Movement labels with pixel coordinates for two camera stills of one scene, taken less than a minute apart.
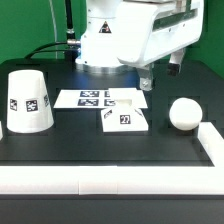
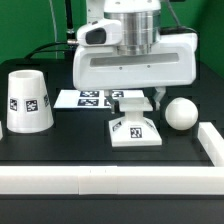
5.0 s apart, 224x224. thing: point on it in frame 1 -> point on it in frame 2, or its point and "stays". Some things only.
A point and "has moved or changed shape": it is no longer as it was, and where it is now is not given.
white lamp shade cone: [29, 107] stays
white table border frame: [122, 179] stays
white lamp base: [124, 117] has moved or changed shape
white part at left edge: [1, 131] stays
